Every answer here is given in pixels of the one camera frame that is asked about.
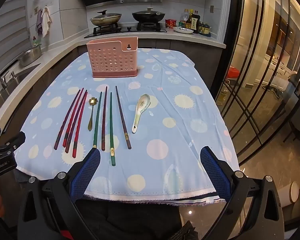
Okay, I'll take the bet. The white plate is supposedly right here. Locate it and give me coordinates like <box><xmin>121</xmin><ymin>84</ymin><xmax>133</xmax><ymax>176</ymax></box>
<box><xmin>173</xmin><ymin>27</ymin><xmax>194</xmax><ymax>34</ymax></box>

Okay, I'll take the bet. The kitchen counter with dark cabinets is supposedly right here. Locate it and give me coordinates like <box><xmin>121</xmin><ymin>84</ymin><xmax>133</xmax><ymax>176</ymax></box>
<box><xmin>0</xmin><ymin>30</ymin><xmax>227</xmax><ymax>140</ymax></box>

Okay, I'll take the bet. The beige wok with glass lid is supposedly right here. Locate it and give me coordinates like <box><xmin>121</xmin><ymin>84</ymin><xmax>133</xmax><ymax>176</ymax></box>
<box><xmin>90</xmin><ymin>10</ymin><xmax>122</xmax><ymax>27</ymax></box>

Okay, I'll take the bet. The black gas stove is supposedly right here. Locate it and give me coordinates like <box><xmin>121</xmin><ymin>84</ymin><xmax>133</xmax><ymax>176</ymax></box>
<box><xmin>84</xmin><ymin>22</ymin><xmax>168</xmax><ymax>39</ymax></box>

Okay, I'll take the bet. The dark red chopstick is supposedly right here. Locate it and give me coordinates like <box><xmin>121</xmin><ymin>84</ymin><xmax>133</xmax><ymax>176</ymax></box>
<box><xmin>54</xmin><ymin>89</ymin><xmax>81</xmax><ymax>150</ymax></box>
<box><xmin>101</xmin><ymin>86</ymin><xmax>108</xmax><ymax>151</ymax></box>
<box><xmin>65</xmin><ymin>90</ymin><xmax>88</xmax><ymax>153</ymax></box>

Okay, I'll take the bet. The grey window blind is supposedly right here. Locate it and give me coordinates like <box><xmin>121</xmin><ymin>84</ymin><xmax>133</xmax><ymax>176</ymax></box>
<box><xmin>0</xmin><ymin>0</ymin><xmax>30</xmax><ymax>80</ymax></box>

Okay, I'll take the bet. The purple towel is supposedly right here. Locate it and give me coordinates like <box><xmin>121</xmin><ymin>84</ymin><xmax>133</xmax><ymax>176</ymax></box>
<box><xmin>36</xmin><ymin>9</ymin><xmax>43</xmax><ymax>37</ymax></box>

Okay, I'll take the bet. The gold flower spoon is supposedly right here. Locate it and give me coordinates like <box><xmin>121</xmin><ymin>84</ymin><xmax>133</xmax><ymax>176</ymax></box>
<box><xmin>87</xmin><ymin>97</ymin><xmax>97</xmax><ymax>132</ymax></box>

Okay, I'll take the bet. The black soy sauce bottle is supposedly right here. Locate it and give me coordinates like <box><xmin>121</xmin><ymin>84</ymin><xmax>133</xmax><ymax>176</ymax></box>
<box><xmin>190</xmin><ymin>11</ymin><xmax>201</xmax><ymax>33</ymax></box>

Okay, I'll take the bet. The green chopstick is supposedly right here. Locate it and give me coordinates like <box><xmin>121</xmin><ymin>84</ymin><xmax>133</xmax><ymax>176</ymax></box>
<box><xmin>109</xmin><ymin>92</ymin><xmax>116</xmax><ymax>166</ymax></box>
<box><xmin>93</xmin><ymin>91</ymin><xmax>103</xmax><ymax>148</ymax></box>

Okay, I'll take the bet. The steel basin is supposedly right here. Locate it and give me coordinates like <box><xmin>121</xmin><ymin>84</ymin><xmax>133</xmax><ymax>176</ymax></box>
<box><xmin>18</xmin><ymin>44</ymin><xmax>42</xmax><ymax>67</ymax></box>

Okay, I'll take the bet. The person's dark clothing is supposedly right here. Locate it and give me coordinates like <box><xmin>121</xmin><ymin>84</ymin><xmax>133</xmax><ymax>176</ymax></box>
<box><xmin>75</xmin><ymin>197</ymin><xmax>203</xmax><ymax>240</ymax></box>

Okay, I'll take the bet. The white towel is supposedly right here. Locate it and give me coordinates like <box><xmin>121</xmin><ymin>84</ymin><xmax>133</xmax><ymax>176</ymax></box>
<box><xmin>41</xmin><ymin>6</ymin><xmax>52</xmax><ymax>38</ymax></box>

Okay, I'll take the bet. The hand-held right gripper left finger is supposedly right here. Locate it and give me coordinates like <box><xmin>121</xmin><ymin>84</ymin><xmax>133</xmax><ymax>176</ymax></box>
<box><xmin>17</xmin><ymin>147</ymin><xmax>102</xmax><ymax>240</ymax></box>

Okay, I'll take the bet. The steel sink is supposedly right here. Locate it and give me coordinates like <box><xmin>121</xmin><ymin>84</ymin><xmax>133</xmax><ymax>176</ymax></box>
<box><xmin>0</xmin><ymin>62</ymin><xmax>40</xmax><ymax>110</ymax></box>

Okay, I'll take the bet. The red bag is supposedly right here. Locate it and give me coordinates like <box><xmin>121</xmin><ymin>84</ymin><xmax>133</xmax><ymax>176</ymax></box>
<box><xmin>227</xmin><ymin>66</ymin><xmax>240</xmax><ymax>80</ymax></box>

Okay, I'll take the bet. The black wok with lid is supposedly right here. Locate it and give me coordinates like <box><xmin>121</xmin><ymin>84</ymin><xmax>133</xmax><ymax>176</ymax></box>
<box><xmin>132</xmin><ymin>7</ymin><xmax>166</xmax><ymax>23</ymax></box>

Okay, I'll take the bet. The white ceramic spoon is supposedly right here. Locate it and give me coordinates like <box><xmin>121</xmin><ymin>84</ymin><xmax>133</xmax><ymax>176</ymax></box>
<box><xmin>132</xmin><ymin>94</ymin><xmax>151</xmax><ymax>134</ymax></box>

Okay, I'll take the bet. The black framed glass door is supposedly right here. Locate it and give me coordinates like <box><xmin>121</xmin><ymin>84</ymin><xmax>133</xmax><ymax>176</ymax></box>
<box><xmin>215</xmin><ymin>0</ymin><xmax>300</xmax><ymax>170</ymax></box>

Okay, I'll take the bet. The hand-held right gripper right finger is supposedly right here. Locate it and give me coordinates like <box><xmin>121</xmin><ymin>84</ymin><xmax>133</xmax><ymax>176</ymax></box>
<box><xmin>200</xmin><ymin>146</ymin><xmax>285</xmax><ymax>240</ymax></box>

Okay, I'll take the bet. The blue spotted tablecloth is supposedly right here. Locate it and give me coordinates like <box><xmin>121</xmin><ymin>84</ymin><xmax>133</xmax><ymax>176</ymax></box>
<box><xmin>15</xmin><ymin>48</ymin><xmax>240</xmax><ymax>203</ymax></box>

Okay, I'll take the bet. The pink perforated utensil holder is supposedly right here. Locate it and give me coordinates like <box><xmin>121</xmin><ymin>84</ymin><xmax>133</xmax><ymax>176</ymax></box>
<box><xmin>86</xmin><ymin>37</ymin><xmax>139</xmax><ymax>78</ymax></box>

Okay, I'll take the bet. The white round object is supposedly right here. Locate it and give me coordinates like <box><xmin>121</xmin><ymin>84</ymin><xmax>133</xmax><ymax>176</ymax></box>
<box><xmin>289</xmin><ymin>181</ymin><xmax>300</xmax><ymax>203</ymax></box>

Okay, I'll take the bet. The brown chopstick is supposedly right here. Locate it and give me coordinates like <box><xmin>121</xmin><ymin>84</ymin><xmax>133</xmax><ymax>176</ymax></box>
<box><xmin>115</xmin><ymin>86</ymin><xmax>132</xmax><ymax>150</ymax></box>

